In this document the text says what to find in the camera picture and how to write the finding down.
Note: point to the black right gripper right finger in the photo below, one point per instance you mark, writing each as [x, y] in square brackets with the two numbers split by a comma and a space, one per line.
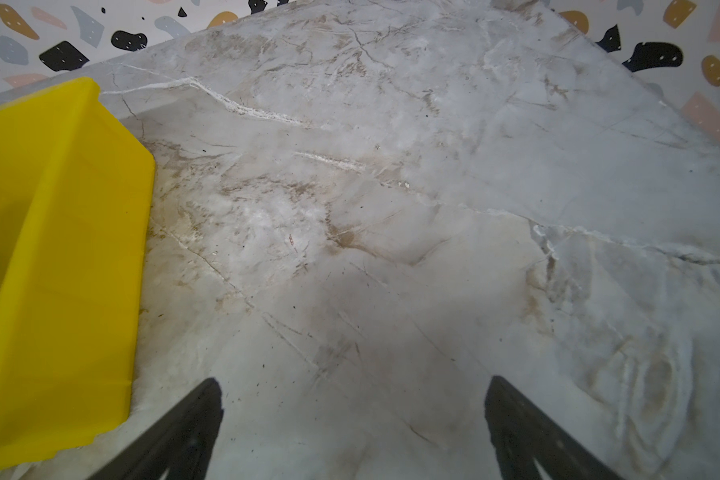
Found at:
[526, 440]

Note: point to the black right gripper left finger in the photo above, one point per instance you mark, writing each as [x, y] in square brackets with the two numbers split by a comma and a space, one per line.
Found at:
[177, 446]

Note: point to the yellow plastic bin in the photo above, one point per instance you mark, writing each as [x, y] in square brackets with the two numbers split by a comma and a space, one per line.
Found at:
[75, 196]

